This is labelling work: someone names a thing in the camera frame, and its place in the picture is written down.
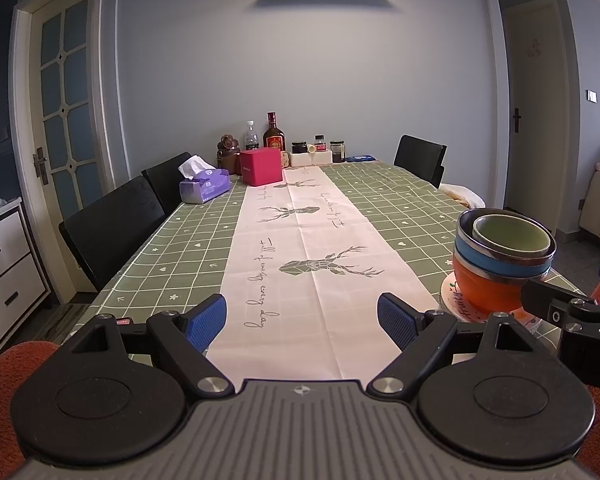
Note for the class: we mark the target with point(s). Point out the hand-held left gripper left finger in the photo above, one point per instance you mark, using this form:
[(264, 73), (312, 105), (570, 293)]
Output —
[(207, 322)]

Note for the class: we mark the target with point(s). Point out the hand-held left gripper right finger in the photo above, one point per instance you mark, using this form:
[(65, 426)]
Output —
[(397, 320)]

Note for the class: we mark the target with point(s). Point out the white fruit-printed plate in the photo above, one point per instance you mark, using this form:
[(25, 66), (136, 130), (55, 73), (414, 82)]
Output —
[(452, 300)]

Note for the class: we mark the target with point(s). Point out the orange steel-lined bowl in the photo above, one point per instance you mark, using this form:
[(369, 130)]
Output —
[(480, 290)]

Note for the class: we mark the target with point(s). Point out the green ceramic bowl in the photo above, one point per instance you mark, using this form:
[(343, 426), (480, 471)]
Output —
[(510, 235)]

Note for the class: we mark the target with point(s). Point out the blue steel-lined bowl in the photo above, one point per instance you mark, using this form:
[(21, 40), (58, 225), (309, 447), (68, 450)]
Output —
[(475, 259)]

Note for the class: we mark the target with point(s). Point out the person's left forearm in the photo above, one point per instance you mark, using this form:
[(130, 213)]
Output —
[(10, 400)]

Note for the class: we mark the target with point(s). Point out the white deer-print table runner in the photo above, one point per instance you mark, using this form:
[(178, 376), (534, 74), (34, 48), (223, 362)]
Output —
[(305, 260)]

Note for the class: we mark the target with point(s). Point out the green checkered tablecloth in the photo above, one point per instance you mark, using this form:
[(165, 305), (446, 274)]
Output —
[(405, 200)]

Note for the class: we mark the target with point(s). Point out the large black chair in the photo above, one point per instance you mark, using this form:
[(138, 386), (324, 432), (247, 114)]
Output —
[(110, 230)]

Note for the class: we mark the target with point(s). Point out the purple tissue box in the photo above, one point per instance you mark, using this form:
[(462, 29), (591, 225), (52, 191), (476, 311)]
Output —
[(207, 187)]

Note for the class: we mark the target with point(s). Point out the plain white door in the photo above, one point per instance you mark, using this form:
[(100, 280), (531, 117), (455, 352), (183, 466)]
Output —
[(540, 135)]

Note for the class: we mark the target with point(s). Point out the pink box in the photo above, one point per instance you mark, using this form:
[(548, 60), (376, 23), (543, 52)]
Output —
[(260, 167)]

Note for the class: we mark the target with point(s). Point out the blue flat packet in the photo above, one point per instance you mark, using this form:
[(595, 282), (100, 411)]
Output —
[(361, 158)]

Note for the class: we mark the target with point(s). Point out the dark glass jar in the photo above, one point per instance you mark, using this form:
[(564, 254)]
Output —
[(337, 152)]

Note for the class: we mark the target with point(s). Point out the beige small box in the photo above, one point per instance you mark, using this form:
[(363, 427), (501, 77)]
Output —
[(285, 158)]

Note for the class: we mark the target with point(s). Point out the white storage box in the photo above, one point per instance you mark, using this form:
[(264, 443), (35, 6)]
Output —
[(310, 160)]

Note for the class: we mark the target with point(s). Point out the clear water bottle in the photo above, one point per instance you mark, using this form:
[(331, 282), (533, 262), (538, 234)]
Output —
[(251, 137)]

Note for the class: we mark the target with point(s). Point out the red-label small bottle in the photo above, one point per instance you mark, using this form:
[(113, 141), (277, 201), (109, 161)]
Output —
[(320, 143)]

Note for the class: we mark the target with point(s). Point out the dark liquor bottle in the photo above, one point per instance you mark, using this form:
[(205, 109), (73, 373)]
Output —
[(274, 137)]

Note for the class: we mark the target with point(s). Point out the small black jar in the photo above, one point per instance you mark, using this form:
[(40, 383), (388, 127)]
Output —
[(299, 147)]

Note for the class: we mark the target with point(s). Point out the white drawer cabinet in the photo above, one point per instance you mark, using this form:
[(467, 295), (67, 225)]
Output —
[(5, 280)]

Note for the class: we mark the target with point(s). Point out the white glass-panel door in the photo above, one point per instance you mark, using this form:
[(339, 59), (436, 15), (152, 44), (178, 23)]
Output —
[(65, 135)]

